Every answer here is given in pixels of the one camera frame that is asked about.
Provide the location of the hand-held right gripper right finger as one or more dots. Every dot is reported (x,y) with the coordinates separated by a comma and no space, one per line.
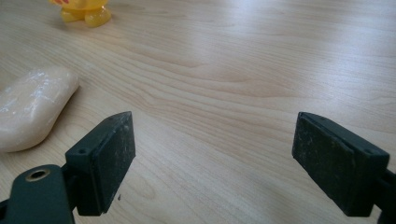
(336,168)

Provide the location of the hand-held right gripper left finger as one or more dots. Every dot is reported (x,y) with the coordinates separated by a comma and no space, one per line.
(106,165)

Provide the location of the yellow rubber duck toy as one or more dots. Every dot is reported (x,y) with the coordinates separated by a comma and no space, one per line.
(84,12)

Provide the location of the cream soap bar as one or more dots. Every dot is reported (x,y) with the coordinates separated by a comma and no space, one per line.
(31,107)

